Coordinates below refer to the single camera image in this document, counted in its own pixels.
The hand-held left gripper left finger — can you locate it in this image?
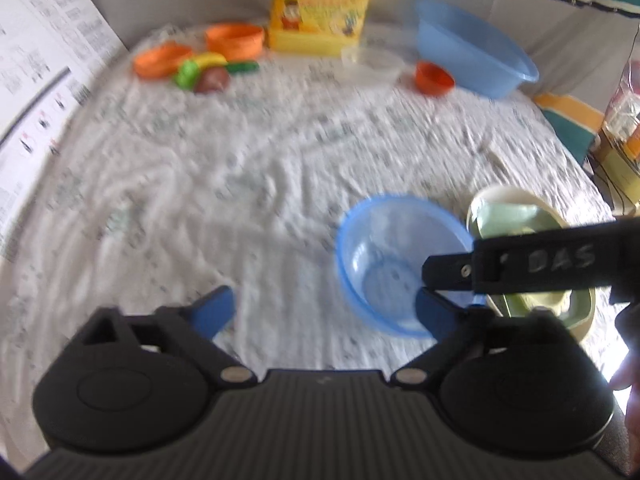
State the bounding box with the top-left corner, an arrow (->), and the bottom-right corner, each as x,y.
75,285 -> 259,389

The cream round plate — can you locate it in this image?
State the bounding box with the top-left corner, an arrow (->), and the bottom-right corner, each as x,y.
465,185 -> 597,345

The teal and yellow striped cloth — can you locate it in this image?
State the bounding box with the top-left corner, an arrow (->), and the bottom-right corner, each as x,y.
532,92 -> 607,167

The orange toy pot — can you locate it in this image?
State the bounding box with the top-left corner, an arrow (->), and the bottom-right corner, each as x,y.
204,23 -> 265,60

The small orange bowl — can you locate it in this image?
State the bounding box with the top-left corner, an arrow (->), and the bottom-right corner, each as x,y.
414,60 -> 456,96

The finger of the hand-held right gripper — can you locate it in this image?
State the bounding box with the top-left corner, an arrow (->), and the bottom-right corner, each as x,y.
421,251 -> 476,292

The orange toy dish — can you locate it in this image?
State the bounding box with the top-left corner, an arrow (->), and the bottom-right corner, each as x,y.
133,44 -> 195,80

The light green toy vegetable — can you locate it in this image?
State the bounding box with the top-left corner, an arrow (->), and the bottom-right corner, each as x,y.
173,60 -> 201,91

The clear plastic bowl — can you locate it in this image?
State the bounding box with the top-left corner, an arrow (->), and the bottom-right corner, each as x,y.
341,45 -> 405,86

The grey star-trimmed bed bumper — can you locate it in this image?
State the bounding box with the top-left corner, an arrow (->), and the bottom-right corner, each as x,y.
70,0 -> 640,101

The clear plastic bag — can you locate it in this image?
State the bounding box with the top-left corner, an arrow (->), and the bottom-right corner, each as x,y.
589,59 -> 640,217

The green square plate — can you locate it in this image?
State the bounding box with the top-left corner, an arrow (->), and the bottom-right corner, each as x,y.
472,199 -> 596,332

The yellow detergent jug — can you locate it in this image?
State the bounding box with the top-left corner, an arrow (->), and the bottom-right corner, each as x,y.
268,0 -> 379,57

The person's right hand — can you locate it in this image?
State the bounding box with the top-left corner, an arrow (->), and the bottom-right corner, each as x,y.
610,352 -> 640,461

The white printed blanket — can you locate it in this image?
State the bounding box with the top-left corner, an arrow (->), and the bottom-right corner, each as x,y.
0,22 -> 626,466

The blue translucent bowl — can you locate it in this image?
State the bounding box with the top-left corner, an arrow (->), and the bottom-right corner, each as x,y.
335,195 -> 490,339

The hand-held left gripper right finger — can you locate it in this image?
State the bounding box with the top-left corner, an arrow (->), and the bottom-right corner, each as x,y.
389,289 -> 576,389

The white instruction sheet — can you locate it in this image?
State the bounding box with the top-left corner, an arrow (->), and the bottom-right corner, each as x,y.
0,0 -> 129,263

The blue plastic basin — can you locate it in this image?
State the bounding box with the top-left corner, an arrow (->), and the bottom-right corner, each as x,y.
413,0 -> 541,100

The yellow toy banana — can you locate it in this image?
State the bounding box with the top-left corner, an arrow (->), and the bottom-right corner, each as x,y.
192,52 -> 229,69

